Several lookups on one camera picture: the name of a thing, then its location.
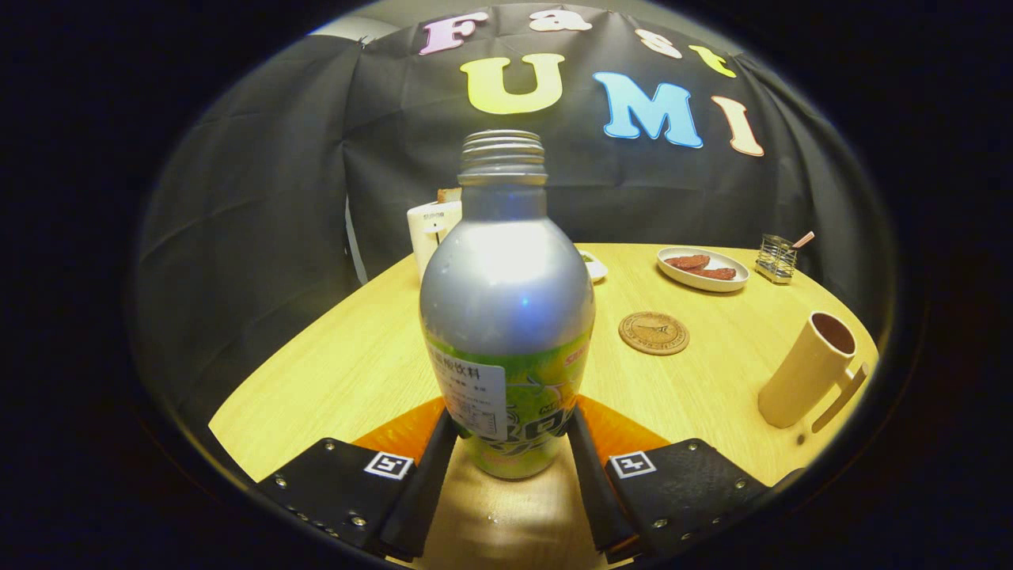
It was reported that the white toaster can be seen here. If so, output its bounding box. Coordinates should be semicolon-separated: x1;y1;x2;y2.
407;199;464;279

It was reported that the white oval plate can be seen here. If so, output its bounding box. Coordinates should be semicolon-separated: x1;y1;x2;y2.
656;246;750;294

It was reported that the silver green juice bottle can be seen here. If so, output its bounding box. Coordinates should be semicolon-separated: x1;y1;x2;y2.
419;130;596;481

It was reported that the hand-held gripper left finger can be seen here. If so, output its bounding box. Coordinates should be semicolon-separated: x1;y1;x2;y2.
255;394;461;564

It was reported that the beige cup with handle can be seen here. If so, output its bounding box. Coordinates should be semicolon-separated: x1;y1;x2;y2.
757;311;870;434

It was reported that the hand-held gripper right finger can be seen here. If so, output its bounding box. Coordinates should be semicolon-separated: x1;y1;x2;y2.
566;394;772;564

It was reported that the wooden table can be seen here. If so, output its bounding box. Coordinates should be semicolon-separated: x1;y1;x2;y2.
208;242;881;570

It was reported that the wire mesh holder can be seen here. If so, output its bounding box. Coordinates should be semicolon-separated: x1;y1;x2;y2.
754;234;799;285

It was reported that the round cork coaster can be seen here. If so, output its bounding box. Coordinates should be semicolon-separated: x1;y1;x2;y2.
618;311;691;356

